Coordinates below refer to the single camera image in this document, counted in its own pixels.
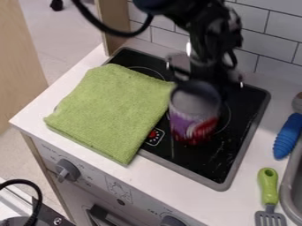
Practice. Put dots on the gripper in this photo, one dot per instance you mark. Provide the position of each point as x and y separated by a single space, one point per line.
212 67

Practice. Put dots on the purple and red can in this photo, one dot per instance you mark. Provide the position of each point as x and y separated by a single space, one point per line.
193 117

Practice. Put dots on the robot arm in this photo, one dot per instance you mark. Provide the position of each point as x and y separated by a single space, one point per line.
196 14

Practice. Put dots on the toy stove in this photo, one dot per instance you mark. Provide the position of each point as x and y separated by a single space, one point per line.
220 147

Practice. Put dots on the blue tool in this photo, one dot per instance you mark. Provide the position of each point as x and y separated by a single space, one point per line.
287 137

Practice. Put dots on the green cloth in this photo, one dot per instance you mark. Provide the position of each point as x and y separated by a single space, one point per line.
110 109

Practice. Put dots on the green spatula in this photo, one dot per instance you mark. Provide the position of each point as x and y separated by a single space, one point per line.
268 185

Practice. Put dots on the toy sink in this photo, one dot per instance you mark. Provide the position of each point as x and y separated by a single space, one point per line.
293 188

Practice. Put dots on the wooden board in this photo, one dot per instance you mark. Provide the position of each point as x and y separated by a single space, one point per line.
19 64

